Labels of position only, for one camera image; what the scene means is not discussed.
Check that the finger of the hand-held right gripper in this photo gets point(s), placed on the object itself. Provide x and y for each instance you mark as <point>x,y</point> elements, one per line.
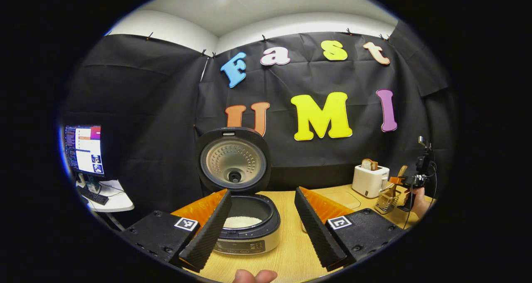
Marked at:
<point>397,181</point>

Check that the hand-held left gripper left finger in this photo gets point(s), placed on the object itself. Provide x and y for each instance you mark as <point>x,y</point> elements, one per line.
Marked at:
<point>214,229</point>

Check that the small teal box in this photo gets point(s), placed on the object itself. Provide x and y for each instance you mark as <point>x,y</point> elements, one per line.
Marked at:
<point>93,186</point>

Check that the black backdrop cloth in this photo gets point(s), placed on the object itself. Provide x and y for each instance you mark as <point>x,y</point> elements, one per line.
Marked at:
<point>166,108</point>

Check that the white toaster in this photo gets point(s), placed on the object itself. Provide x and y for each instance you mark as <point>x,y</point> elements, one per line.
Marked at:
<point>368,181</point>

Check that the computer monitor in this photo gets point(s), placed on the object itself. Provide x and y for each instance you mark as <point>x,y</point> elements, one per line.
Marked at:
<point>85,150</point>

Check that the white desk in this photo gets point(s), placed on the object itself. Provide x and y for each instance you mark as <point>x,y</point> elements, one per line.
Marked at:
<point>118,202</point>

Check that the black rice cooker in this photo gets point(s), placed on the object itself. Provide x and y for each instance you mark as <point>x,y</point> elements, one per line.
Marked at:
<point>232,162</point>

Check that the black keyboard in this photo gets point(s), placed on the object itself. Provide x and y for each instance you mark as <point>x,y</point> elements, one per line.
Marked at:
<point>93,196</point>

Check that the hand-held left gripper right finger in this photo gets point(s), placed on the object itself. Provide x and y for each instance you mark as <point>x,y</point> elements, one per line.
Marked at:
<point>316,233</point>

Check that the brown toasted bread slice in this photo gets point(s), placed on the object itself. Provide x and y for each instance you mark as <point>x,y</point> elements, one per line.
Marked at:
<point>375,165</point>

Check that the white bread slice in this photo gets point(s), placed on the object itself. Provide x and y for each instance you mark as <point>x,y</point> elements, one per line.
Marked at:
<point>365,164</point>

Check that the white rice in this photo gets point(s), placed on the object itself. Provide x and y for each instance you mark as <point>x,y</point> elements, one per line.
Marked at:
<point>243,222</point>

